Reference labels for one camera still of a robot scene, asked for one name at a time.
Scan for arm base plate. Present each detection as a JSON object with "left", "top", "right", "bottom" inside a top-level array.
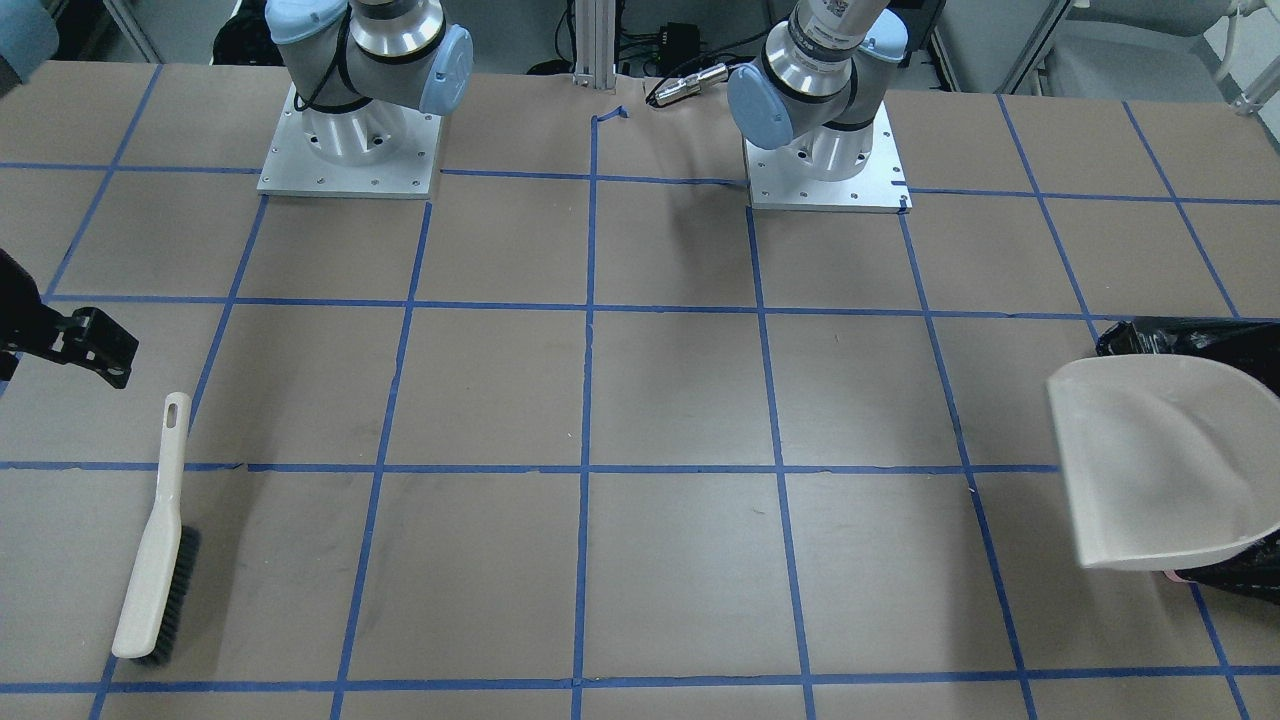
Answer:
[
  {"left": 257, "top": 86, "right": 445, "bottom": 201},
  {"left": 742, "top": 102, "right": 913, "bottom": 214}
]

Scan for white hand brush black bristles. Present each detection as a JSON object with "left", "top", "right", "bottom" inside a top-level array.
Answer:
[{"left": 111, "top": 392, "right": 201, "bottom": 667}]

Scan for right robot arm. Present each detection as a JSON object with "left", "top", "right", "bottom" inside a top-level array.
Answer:
[{"left": 1, "top": 1, "right": 474, "bottom": 389}]

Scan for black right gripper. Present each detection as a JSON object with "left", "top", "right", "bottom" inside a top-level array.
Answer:
[{"left": 1, "top": 249, "right": 140, "bottom": 389}]

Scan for white plastic dustpan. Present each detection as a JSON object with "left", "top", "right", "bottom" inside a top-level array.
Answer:
[{"left": 1046, "top": 354, "right": 1279, "bottom": 571}]

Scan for aluminium frame post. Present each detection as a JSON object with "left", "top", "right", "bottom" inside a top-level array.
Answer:
[{"left": 572, "top": 0, "right": 620, "bottom": 94}]

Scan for bin with black bag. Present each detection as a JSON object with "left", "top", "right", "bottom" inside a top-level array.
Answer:
[{"left": 1094, "top": 316, "right": 1279, "bottom": 605}]

